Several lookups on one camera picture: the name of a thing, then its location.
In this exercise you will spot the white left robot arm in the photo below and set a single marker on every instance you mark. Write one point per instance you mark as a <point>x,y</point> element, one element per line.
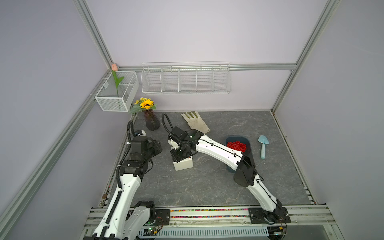
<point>118,223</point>

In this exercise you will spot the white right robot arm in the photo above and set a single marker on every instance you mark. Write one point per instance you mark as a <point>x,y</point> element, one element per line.
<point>271,210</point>

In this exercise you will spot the long white wire shelf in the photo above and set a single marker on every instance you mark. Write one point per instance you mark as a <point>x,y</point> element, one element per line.
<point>186,78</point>

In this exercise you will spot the white work glove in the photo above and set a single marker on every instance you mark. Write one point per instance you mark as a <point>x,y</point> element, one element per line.
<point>195,121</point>

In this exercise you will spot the dark blue tray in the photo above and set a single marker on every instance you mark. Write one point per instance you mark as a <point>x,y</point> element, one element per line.
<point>243,140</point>

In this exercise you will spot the pink artificial tulip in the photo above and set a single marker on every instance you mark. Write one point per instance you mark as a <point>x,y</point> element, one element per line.
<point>117,79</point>

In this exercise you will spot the white metal box with screws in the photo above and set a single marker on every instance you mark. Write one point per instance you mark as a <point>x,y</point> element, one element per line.
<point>183,164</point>

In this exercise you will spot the white vented cable duct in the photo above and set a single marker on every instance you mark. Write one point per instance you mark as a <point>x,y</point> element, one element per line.
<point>205,233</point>

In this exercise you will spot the dark purple glass vase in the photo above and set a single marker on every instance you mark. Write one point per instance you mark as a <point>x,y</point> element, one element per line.
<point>152,121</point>

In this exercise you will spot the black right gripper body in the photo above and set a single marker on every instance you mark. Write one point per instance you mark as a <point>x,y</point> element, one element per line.
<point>178,152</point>

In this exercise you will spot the yellow sunflower bouquet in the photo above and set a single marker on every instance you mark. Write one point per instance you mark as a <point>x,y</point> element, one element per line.
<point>143,104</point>

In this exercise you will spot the pile of red sleeves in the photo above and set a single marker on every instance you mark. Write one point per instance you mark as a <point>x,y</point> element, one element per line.
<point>238,146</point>

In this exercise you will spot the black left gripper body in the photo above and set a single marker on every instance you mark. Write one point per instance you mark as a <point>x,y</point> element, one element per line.
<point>153,149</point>

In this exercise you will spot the light blue garden trowel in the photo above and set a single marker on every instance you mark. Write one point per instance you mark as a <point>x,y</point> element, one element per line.
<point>264,141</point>

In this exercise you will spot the small white wire basket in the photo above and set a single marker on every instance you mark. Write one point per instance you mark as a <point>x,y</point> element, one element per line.
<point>107,98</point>

